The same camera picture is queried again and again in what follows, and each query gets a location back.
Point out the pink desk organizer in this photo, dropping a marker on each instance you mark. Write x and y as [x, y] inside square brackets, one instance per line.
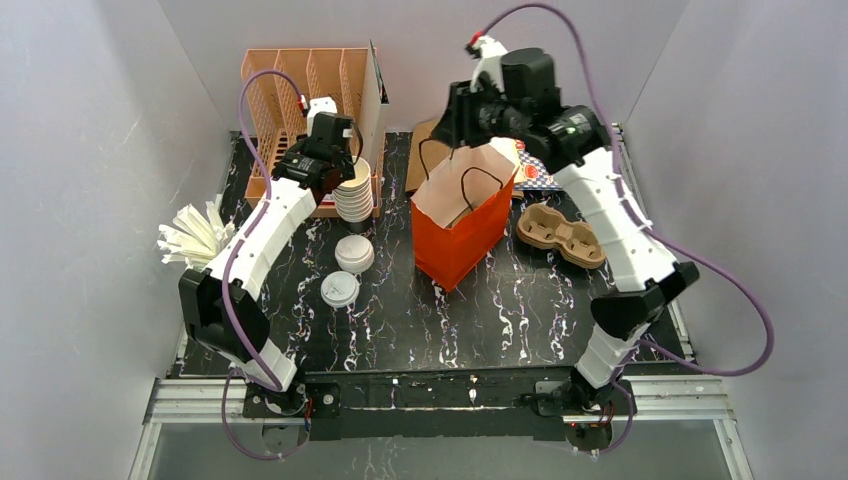
[350, 76]

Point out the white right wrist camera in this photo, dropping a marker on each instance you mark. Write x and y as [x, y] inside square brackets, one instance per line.
[488, 71]

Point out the single brown pulp cup carrier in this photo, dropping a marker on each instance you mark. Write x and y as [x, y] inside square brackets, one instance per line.
[463, 214]

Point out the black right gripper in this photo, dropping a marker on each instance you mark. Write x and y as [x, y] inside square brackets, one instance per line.
[454, 120]

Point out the orange paper bag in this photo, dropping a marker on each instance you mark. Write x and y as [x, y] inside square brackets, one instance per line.
[481, 178]

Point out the stack of white paper cups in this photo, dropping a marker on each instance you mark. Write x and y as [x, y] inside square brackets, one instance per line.
[354, 199]

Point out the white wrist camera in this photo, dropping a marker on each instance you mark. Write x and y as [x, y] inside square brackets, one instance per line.
[488, 71]
[319, 105]

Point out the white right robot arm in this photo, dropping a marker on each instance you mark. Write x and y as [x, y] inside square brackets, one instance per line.
[647, 275]

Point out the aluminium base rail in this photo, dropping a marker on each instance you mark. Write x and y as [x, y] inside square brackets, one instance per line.
[207, 400]

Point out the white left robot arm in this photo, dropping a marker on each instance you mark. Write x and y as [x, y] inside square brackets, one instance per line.
[220, 301]

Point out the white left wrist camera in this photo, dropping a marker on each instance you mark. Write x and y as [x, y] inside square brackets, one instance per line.
[319, 105]

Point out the white lid stack upper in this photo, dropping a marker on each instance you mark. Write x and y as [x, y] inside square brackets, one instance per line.
[354, 254]

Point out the white wrapped straws bundle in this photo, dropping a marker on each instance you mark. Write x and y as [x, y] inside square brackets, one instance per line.
[195, 239]

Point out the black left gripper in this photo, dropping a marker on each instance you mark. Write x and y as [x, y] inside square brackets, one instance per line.
[335, 171]

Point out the blue checkered paper bag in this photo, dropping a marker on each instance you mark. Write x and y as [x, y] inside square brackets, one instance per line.
[531, 174]

